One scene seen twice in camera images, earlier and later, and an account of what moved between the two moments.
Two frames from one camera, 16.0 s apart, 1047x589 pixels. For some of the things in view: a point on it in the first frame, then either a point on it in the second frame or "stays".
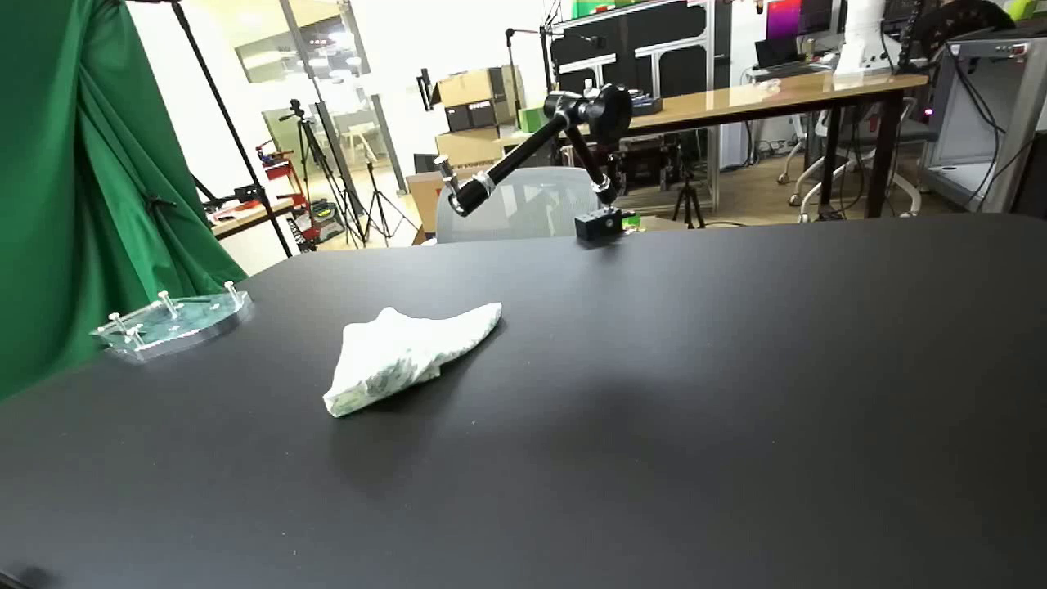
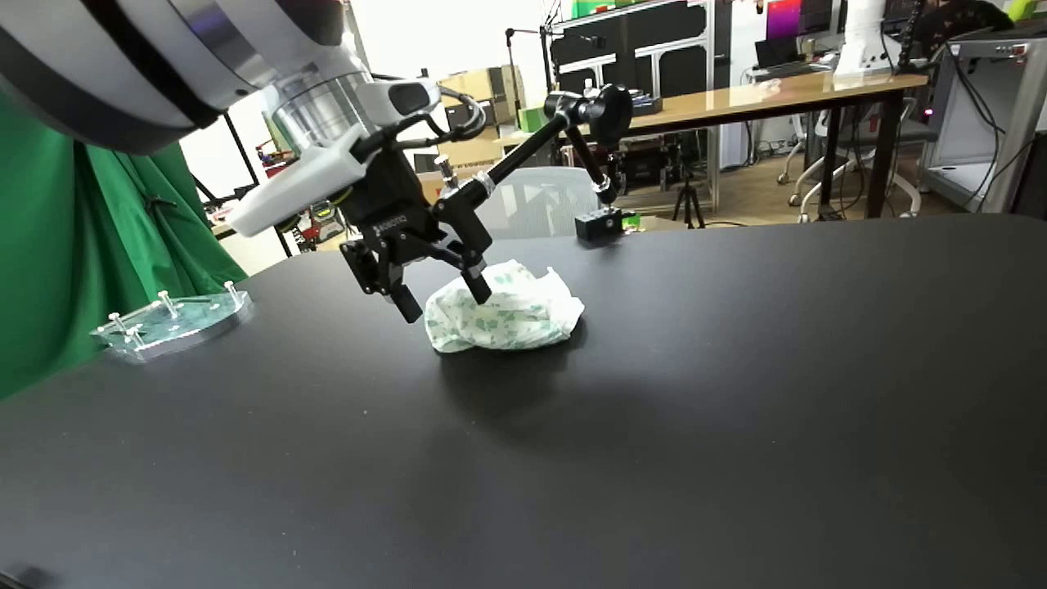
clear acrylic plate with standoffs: (174, 318) stays
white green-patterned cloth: (392, 351) to (521, 309)
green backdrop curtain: (98, 196) stays
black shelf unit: (650, 51) stays
